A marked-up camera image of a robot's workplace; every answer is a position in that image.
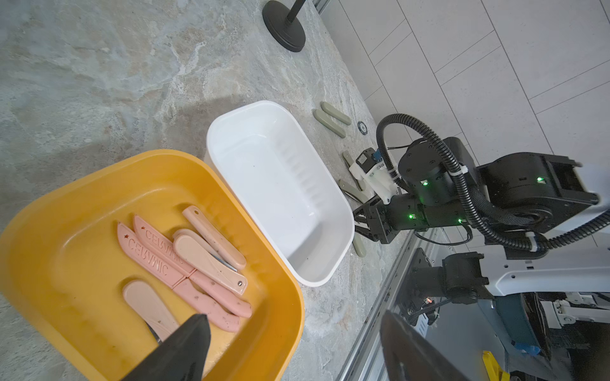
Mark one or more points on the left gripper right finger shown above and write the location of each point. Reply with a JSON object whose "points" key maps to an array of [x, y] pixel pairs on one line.
{"points": [[408, 356]]}

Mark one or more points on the white plastic storage box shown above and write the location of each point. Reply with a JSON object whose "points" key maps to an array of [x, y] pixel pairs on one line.
{"points": [[265, 158]]}

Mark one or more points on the green folded knife upright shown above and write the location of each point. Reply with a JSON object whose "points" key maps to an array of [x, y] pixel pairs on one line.
{"points": [[349, 161]]}

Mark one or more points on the green folded knife centre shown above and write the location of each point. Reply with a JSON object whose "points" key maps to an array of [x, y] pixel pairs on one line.
{"points": [[352, 192]]}

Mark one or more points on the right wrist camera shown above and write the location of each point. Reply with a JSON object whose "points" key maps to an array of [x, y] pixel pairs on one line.
{"points": [[370, 167]]}

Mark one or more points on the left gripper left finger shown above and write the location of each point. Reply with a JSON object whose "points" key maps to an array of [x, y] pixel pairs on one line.
{"points": [[181, 357]]}

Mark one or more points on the pink fruit knife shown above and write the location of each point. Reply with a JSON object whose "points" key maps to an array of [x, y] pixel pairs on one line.
{"points": [[147, 304]]}

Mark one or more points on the black stand with round disc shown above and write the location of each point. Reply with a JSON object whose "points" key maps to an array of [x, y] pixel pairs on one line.
{"points": [[283, 24]]}

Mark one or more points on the yellow plastic storage box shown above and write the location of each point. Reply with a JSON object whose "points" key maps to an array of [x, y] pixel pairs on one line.
{"points": [[63, 269]]}

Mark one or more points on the long pink ceramic knife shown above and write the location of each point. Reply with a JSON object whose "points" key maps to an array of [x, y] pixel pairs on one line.
{"points": [[177, 280]]}

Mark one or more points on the aluminium mounting rail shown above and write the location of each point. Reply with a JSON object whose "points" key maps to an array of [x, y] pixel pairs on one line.
{"points": [[365, 361]]}

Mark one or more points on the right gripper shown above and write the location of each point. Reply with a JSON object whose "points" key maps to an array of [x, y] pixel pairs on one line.
{"points": [[382, 223]]}

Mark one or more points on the green folded knife front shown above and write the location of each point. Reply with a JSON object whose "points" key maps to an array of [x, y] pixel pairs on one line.
{"points": [[358, 245]]}

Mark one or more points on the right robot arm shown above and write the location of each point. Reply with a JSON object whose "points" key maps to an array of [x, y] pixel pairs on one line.
{"points": [[421, 181]]}

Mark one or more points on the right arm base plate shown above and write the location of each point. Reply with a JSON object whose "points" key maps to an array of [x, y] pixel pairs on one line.
{"points": [[458, 279]]}

